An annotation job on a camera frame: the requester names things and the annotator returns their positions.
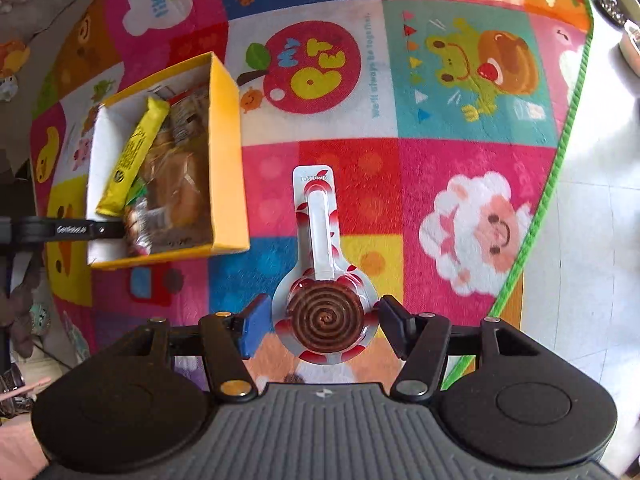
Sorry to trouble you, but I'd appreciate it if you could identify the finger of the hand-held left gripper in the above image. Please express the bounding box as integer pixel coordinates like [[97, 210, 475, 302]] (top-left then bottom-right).
[[22, 216, 127, 252]]

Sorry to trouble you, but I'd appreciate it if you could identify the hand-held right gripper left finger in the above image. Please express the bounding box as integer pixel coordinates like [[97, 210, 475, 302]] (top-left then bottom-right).
[[134, 294, 273, 404]]

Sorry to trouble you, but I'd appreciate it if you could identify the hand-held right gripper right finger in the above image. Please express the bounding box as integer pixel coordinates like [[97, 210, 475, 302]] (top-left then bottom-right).
[[377, 294, 522, 404]]

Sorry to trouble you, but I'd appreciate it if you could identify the spiral lollipop blister pack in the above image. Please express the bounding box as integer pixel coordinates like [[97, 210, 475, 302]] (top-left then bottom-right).
[[271, 165, 381, 365]]

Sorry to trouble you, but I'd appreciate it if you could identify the small brown snack packet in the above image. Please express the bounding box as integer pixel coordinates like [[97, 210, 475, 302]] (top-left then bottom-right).
[[122, 197, 172, 259]]

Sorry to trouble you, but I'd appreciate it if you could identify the yellow snack packet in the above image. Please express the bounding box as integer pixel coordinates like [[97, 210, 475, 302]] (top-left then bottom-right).
[[95, 96, 172, 219]]

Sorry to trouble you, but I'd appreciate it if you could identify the clear bread packet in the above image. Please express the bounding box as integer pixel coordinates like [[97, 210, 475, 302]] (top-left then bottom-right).
[[137, 130, 214, 242]]

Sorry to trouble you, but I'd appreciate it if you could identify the clear grain bar packet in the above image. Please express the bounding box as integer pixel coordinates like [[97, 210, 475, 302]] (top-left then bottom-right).
[[167, 87, 211, 144]]

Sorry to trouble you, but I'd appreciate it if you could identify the yellow cardboard box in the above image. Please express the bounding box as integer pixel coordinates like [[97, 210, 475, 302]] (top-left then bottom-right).
[[86, 51, 251, 272]]

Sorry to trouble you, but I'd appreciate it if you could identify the grey printed cloth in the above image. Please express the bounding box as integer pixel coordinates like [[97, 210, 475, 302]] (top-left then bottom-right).
[[0, 0, 123, 183]]

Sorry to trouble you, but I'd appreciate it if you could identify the colourful printed play mat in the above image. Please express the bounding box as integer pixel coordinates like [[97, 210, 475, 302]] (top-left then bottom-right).
[[29, 0, 596, 397]]

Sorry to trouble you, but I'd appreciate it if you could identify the white planter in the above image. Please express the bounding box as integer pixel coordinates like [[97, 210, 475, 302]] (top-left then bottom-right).
[[618, 20, 640, 74]]

